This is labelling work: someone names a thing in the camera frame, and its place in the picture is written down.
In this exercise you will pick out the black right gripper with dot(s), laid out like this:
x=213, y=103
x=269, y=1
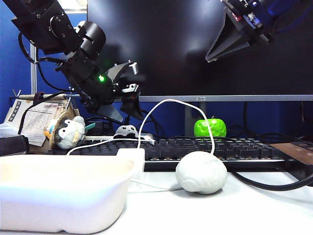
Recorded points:
x=249, y=17

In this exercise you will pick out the black tissue box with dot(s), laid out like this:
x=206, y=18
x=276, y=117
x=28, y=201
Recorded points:
x=12, y=147

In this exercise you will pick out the white plastic bin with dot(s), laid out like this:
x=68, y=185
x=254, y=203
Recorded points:
x=61, y=195

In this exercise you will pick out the aluminium partition post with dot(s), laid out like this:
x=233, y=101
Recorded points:
x=33, y=73

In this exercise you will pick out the wooden desk calendar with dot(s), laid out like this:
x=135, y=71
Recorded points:
x=36, y=122

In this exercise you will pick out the black mechanical keyboard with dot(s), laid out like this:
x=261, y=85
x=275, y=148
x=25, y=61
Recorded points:
x=244, y=149

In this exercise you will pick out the white brain squeeze toy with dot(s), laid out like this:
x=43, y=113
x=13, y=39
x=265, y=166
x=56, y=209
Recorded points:
x=200, y=173

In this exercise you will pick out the white charger block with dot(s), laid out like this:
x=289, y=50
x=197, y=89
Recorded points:
x=132, y=156

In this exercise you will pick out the green apple toy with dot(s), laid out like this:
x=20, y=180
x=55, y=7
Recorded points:
x=216, y=128

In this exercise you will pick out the grey white penguin plush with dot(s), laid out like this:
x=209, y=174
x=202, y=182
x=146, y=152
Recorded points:
x=69, y=133

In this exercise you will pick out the black computer monitor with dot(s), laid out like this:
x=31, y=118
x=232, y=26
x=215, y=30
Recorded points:
x=183, y=73

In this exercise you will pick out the white tissue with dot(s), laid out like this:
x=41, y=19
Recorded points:
x=7, y=131

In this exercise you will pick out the blue office partition panel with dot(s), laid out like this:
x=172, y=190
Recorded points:
x=9, y=73
x=53, y=73

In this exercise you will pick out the black white octopus plush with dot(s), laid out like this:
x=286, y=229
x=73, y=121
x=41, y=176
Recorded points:
x=126, y=131

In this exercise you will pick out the white power strip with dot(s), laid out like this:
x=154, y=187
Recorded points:
x=102, y=138

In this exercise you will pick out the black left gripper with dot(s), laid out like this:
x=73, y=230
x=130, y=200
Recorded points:
x=90, y=83

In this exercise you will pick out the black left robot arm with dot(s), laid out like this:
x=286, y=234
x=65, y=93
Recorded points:
x=49, y=24

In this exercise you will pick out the black power adapter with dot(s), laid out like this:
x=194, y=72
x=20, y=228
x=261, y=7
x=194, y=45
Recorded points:
x=99, y=127

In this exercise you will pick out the grey monitor stand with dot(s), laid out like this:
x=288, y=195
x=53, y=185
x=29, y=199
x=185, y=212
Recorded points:
x=189, y=120

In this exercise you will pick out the black desk device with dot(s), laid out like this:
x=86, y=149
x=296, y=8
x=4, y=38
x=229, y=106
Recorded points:
x=302, y=171

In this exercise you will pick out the brown card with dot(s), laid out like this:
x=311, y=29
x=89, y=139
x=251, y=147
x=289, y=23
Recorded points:
x=296, y=151

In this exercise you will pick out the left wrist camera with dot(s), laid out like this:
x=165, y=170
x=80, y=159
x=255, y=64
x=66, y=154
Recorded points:
x=117, y=71

